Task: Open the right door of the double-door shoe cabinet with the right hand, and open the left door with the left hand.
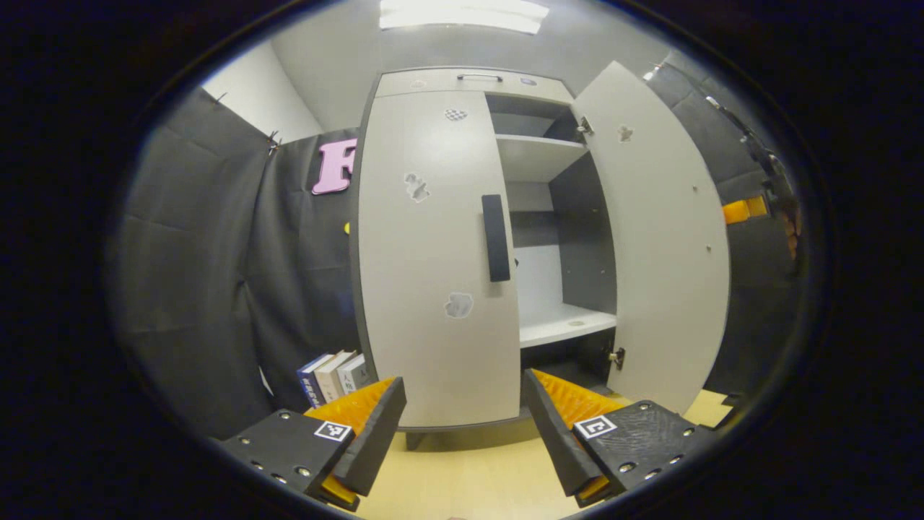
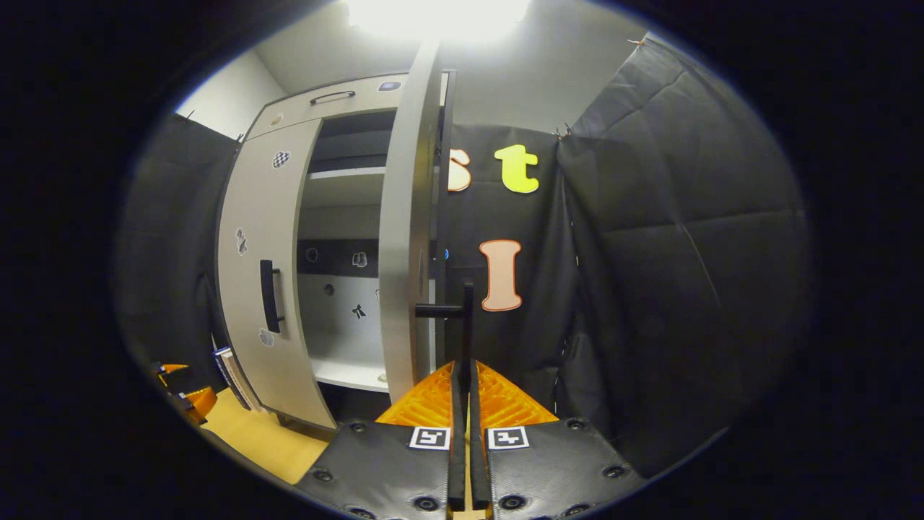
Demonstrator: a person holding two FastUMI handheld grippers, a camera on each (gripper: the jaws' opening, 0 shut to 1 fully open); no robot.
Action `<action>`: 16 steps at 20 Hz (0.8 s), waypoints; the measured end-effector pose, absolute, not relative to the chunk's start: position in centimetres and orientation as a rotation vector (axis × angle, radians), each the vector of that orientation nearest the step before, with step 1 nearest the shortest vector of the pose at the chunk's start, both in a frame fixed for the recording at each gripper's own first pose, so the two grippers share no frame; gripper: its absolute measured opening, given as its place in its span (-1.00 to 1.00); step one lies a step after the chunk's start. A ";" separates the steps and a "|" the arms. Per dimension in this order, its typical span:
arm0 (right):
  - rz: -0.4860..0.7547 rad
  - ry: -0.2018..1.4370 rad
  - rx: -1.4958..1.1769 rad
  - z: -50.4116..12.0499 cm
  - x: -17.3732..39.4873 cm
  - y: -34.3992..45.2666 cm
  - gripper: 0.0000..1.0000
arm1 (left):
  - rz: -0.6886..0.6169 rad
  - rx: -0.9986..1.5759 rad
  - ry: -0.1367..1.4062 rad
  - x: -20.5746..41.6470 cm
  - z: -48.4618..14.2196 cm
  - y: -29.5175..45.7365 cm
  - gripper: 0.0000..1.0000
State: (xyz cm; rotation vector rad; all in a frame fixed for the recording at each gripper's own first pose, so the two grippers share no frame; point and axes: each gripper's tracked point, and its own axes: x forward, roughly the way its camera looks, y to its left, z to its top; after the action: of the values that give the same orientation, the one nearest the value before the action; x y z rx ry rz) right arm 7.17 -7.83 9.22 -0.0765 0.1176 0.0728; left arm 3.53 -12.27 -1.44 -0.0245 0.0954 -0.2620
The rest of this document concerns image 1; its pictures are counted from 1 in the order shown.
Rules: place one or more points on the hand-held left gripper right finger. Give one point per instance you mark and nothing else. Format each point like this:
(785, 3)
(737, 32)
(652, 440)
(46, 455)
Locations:
(556, 440)

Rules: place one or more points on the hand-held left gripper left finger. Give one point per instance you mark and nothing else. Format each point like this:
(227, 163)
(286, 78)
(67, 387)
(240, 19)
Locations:
(375, 440)

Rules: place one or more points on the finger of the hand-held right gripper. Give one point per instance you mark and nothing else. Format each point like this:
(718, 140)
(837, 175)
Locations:
(743, 211)

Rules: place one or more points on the grey shoe cabinet door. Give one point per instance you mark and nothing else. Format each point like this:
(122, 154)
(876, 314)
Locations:
(426, 253)
(664, 253)

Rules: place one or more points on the grey double-door shoe cabinet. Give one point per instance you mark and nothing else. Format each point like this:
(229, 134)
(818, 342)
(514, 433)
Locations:
(433, 81)

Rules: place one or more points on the white cabinet shelf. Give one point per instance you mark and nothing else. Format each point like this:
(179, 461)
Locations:
(563, 325)
(538, 155)

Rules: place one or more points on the beige book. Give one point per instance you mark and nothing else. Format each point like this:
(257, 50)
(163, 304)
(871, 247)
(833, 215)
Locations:
(332, 379)

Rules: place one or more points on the blue book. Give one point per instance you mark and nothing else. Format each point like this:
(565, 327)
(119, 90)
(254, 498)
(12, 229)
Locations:
(312, 386)

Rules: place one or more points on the black backdrop cloth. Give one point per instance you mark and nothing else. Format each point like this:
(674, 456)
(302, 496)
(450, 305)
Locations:
(202, 289)

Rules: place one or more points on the ceiling light panel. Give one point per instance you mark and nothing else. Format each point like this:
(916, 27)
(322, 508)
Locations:
(462, 14)

